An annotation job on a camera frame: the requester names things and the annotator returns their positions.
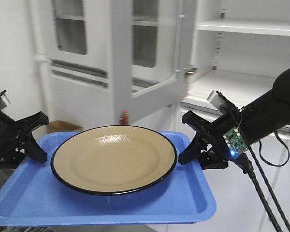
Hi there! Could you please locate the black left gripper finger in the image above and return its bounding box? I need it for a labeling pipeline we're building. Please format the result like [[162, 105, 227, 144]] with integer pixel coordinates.
[[15, 111, 49, 133], [24, 134, 47, 163]]

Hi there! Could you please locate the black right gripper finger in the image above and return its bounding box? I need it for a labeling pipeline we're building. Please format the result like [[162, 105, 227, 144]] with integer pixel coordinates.
[[182, 110, 211, 132], [178, 134, 201, 165]]

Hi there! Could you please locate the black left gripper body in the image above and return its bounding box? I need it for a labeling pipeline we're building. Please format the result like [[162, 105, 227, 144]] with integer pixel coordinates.
[[0, 110, 32, 168]]

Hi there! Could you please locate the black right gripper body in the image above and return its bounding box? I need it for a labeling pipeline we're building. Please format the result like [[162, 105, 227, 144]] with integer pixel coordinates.
[[198, 112, 242, 169]]

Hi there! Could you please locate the blue plastic tray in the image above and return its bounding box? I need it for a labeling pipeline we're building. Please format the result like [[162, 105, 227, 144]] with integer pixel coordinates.
[[0, 132, 217, 227]]

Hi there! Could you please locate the beige plate black rim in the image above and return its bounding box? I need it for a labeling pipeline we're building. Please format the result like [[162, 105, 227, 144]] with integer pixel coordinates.
[[51, 125, 178, 196]]

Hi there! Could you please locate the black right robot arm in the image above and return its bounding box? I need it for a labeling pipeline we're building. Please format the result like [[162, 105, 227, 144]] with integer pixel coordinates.
[[178, 69, 290, 173]]

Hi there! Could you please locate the white glass door cabinet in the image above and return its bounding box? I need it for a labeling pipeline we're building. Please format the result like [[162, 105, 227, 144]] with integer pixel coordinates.
[[29, 0, 290, 232]]

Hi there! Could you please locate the green circuit board right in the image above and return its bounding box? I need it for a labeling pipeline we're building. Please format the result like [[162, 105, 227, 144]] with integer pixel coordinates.
[[223, 127, 248, 159]]

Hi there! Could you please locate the small cardboard box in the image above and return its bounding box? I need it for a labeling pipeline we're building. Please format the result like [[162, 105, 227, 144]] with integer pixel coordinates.
[[46, 120, 83, 133]]

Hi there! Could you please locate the red fire extinguisher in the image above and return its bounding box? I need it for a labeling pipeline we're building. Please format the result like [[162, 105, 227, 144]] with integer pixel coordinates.
[[118, 110, 130, 126]]

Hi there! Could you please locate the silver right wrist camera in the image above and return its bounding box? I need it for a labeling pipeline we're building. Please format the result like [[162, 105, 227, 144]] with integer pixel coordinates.
[[207, 90, 236, 114]]

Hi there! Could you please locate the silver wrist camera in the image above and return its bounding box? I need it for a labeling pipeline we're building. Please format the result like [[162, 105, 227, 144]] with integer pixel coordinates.
[[0, 90, 11, 110], [207, 90, 236, 114]]

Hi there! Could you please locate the black braided cable right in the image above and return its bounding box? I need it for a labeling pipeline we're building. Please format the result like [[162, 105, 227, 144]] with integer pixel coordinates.
[[239, 154, 290, 232]]

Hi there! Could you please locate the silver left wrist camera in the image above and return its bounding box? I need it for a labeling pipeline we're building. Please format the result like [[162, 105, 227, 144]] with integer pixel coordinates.
[[0, 90, 11, 110]]

